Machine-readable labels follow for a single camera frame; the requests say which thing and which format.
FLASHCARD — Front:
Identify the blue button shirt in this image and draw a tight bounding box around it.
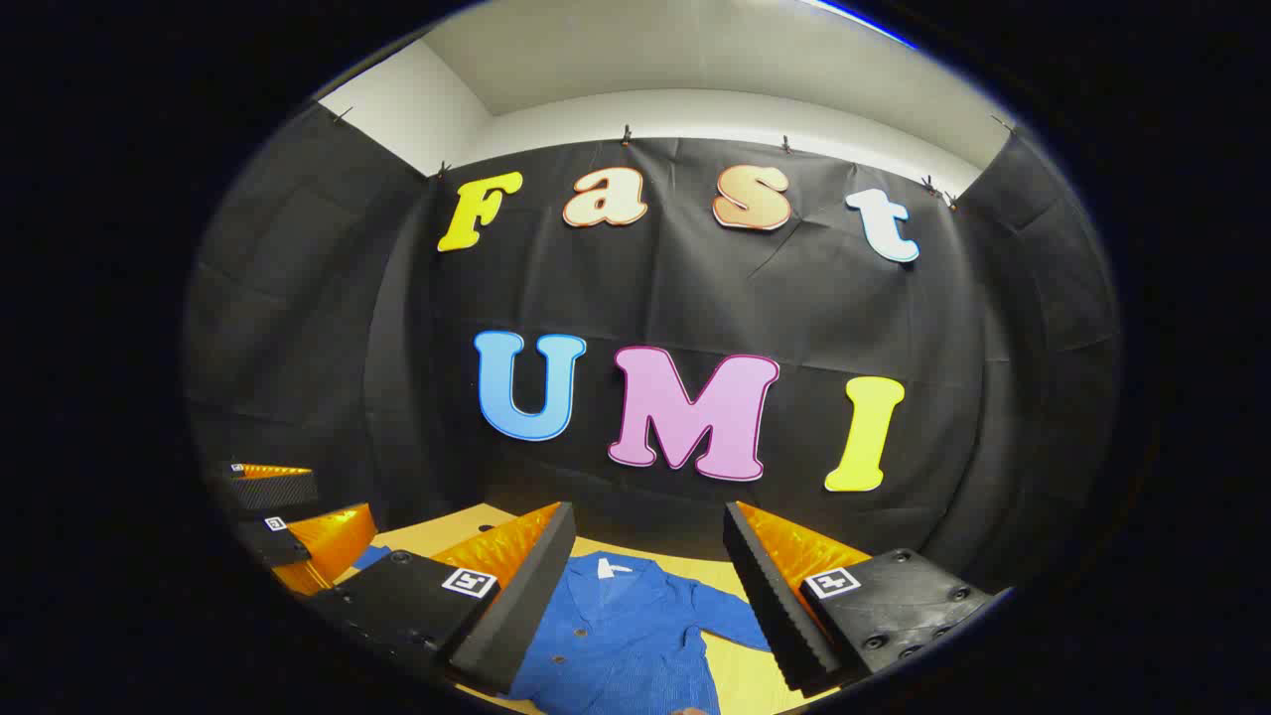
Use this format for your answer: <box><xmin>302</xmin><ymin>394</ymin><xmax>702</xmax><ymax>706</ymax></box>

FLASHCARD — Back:
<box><xmin>353</xmin><ymin>543</ymin><xmax>774</xmax><ymax>715</ymax></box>

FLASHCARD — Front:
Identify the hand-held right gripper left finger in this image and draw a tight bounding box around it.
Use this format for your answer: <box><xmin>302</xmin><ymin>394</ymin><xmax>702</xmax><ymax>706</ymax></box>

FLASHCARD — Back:
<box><xmin>298</xmin><ymin>501</ymin><xmax>577</xmax><ymax>696</ymax></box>

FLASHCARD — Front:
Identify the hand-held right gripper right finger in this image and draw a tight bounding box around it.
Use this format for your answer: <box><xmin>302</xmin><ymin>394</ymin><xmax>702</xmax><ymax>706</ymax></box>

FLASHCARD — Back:
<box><xmin>722</xmin><ymin>501</ymin><xmax>996</xmax><ymax>696</ymax></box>

